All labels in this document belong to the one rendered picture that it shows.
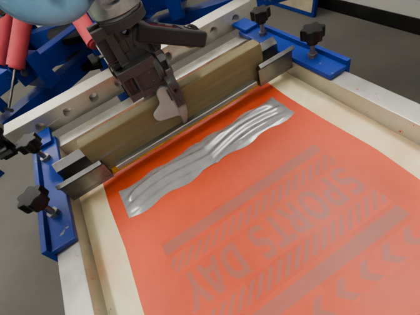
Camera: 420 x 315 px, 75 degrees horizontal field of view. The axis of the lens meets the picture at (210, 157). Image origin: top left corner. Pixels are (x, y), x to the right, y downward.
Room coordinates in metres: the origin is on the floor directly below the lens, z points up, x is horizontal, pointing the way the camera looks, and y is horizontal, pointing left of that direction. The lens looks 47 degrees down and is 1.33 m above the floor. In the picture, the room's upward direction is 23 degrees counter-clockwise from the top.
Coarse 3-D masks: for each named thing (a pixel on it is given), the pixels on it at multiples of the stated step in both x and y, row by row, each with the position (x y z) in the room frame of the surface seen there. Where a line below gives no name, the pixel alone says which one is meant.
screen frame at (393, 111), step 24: (216, 48) 0.65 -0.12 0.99; (192, 72) 0.60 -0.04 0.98; (288, 72) 0.48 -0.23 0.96; (312, 72) 0.41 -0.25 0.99; (336, 96) 0.35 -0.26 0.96; (360, 96) 0.31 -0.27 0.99; (384, 96) 0.28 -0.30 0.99; (96, 120) 0.56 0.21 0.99; (384, 120) 0.26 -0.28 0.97; (408, 120) 0.23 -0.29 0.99; (72, 144) 0.53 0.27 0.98; (72, 264) 0.22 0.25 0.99; (72, 288) 0.19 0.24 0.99; (96, 288) 0.18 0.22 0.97; (72, 312) 0.16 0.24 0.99; (96, 312) 0.15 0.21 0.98
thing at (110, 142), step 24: (240, 48) 0.48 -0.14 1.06; (216, 72) 0.45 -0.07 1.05; (240, 72) 0.46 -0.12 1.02; (192, 96) 0.43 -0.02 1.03; (216, 96) 0.44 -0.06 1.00; (120, 120) 0.41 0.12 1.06; (144, 120) 0.41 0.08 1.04; (168, 120) 0.42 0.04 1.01; (96, 144) 0.39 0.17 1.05; (120, 144) 0.40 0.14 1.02
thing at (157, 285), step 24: (168, 144) 0.42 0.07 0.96; (192, 144) 0.40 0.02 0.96; (144, 168) 0.39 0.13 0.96; (216, 168) 0.31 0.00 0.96; (168, 192) 0.31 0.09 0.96; (192, 192) 0.29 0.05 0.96; (216, 192) 0.27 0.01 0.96; (120, 216) 0.30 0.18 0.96; (144, 216) 0.28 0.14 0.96; (168, 216) 0.26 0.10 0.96; (192, 216) 0.24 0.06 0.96; (144, 240) 0.24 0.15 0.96; (144, 264) 0.20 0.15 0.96; (168, 264) 0.18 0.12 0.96; (144, 288) 0.16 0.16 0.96; (168, 288) 0.15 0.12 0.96; (144, 312) 0.13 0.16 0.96; (168, 312) 0.12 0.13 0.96
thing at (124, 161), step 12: (252, 84) 0.45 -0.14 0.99; (228, 96) 0.44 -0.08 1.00; (204, 108) 0.44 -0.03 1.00; (216, 108) 0.43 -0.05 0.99; (192, 120) 0.42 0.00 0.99; (168, 132) 0.41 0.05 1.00; (144, 144) 0.41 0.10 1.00; (156, 144) 0.40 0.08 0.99; (132, 156) 0.39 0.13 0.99; (120, 168) 0.38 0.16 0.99
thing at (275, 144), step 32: (256, 96) 0.46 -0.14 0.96; (192, 128) 0.44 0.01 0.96; (288, 128) 0.33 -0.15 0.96; (320, 128) 0.31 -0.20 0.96; (224, 160) 0.32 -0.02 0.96; (256, 160) 0.30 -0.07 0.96; (352, 160) 0.22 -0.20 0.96; (384, 160) 0.20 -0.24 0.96; (384, 192) 0.15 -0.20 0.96; (416, 192) 0.14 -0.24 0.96; (416, 256) 0.07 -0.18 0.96; (384, 288) 0.05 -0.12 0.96; (416, 288) 0.04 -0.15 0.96
